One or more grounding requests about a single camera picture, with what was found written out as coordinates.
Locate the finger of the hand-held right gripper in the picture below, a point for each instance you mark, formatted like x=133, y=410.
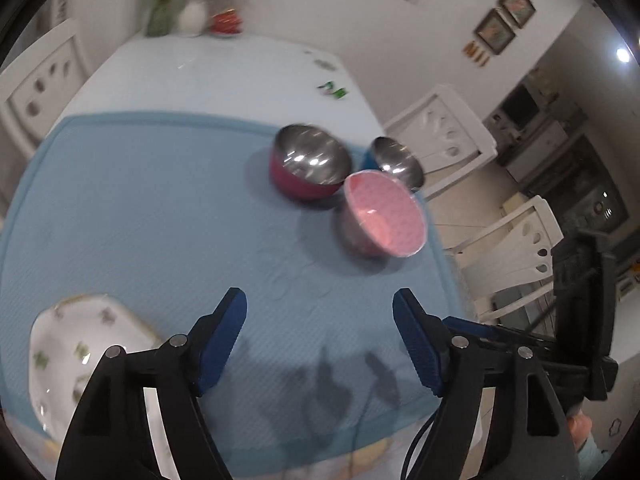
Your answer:
x=495, y=332

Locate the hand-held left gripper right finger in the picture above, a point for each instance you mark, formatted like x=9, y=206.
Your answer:
x=417, y=345

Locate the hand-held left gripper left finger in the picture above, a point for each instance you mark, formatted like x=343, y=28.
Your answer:
x=220, y=340

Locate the pink cartoon bowl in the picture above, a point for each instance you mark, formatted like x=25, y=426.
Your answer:
x=385, y=215

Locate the white green flower plate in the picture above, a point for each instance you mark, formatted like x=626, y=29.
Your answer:
x=65, y=360

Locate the blue steel bowl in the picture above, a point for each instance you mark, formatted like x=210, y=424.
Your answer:
x=395, y=157

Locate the magenta steel bowl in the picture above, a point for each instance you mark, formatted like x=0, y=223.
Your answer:
x=310, y=155

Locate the person's right forearm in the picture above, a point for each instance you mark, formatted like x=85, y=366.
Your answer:
x=590, y=452

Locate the white wooden chair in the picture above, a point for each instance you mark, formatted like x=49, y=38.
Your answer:
x=45, y=85
x=525, y=240
x=445, y=125

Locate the light blue textured mat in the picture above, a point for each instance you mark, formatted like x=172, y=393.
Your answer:
x=150, y=220

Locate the dark screen appliance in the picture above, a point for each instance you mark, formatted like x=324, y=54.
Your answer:
x=522, y=105

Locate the green wrapped candy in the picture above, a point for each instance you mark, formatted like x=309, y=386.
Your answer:
x=326, y=87
x=340, y=93

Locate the orange hanging tassels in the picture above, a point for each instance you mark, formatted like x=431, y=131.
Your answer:
x=476, y=53

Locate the small framed flower picture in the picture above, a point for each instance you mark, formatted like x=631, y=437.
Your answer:
x=517, y=4
x=495, y=31

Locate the red white saucer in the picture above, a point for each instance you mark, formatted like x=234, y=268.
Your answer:
x=227, y=34

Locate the red lidded teacup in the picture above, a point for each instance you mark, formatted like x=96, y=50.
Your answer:
x=226, y=21

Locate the white ceramic vase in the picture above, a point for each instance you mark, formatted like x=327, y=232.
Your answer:
x=192, y=17

